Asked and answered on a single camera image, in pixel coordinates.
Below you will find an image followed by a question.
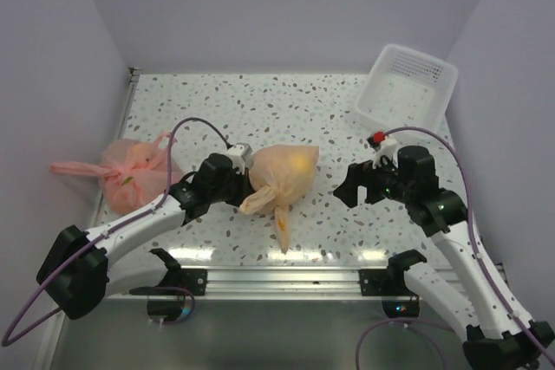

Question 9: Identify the aluminium rail front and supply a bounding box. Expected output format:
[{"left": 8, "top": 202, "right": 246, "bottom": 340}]
[{"left": 103, "top": 263, "right": 508, "bottom": 302}]

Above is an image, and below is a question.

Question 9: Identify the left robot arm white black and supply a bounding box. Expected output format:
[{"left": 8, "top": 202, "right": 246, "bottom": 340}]
[{"left": 36, "top": 143, "right": 253, "bottom": 320}]

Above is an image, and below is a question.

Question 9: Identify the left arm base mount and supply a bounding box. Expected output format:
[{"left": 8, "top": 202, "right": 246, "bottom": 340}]
[{"left": 147, "top": 248, "right": 208, "bottom": 326}]

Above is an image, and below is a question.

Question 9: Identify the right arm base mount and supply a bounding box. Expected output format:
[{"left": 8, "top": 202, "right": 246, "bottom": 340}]
[{"left": 358, "top": 250, "right": 428, "bottom": 319}]

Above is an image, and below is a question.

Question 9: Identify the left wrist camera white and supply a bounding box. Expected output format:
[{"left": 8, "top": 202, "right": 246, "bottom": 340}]
[{"left": 225, "top": 143, "right": 252, "bottom": 172}]

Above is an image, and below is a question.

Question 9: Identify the pink plastic bag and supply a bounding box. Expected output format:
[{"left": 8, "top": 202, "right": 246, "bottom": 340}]
[{"left": 49, "top": 133, "right": 184, "bottom": 216}]

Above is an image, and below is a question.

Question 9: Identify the white plastic basket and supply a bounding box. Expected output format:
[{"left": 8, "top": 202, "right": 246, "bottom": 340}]
[{"left": 353, "top": 44, "right": 459, "bottom": 133}]

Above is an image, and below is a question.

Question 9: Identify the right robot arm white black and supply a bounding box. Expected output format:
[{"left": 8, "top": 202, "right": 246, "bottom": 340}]
[{"left": 333, "top": 146, "right": 554, "bottom": 369}]

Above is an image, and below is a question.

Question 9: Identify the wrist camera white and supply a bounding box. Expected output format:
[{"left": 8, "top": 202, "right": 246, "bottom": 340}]
[
  {"left": 367, "top": 131, "right": 398, "bottom": 169},
  {"left": 225, "top": 143, "right": 252, "bottom": 172}
]

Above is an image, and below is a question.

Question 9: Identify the orange plastic bag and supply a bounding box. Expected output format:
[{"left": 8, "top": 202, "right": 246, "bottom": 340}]
[{"left": 239, "top": 145, "right": 319, "bottom": 254}]

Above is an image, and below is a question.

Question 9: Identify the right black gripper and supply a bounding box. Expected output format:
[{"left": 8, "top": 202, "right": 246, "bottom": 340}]
[{"left": 333, "top": 152, "right": 414, "bottom": 208}]

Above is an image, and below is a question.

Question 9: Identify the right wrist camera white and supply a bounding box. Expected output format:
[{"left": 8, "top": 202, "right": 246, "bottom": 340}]
[{"left": 367, "top": 131, "right": 398, "bottom": 169}]

